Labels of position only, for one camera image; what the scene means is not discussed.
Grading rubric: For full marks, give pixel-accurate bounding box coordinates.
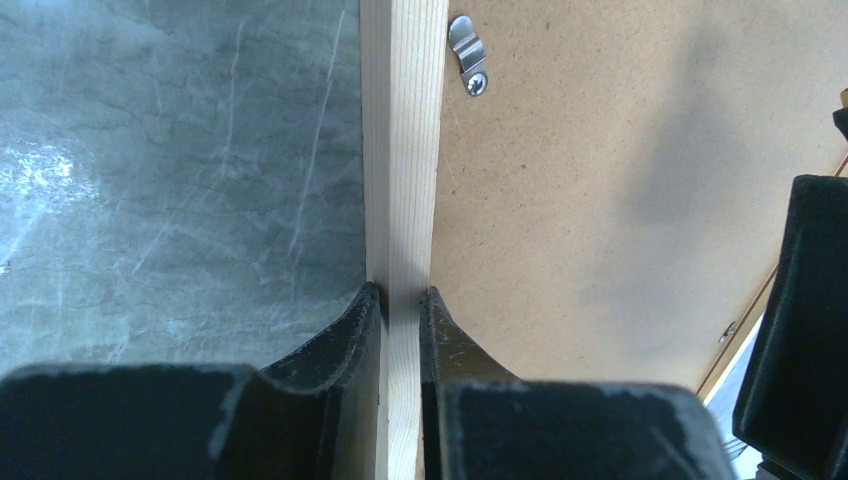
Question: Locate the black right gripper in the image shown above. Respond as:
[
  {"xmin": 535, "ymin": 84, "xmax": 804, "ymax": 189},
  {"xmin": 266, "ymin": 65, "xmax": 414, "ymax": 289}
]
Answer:
[{"xmin": 733, "ymin": 175, "xmax": 847, "ymax": 479}]

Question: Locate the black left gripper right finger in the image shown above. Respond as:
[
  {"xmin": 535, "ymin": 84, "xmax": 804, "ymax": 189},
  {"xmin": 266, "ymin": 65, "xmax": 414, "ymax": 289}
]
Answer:
[{"xmin": 419, "ymin": 288, "xmax": 735, "ymax": 479}]

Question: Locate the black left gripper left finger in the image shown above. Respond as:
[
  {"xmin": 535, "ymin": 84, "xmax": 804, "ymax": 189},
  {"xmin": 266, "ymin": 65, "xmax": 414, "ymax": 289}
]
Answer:
[{"xmin": 1, "ymin": 283, "xmax": 381, "ymax": 479}]

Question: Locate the wooden picture frame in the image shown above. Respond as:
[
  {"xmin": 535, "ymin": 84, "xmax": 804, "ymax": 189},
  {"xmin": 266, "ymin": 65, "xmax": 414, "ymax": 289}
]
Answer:
[{"xmin": 359, "ymin": 1, "xmax": 847, "ymax": 479}]

